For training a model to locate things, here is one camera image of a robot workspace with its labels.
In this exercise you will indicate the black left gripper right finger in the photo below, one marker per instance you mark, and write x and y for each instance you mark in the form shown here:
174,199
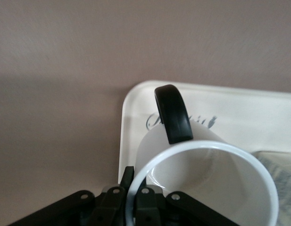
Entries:
157,212

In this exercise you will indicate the cream tray with rabbit print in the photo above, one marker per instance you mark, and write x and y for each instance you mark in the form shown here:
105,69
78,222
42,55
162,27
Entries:
230,113

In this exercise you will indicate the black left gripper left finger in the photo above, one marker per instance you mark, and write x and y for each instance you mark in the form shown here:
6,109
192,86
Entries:
107,207

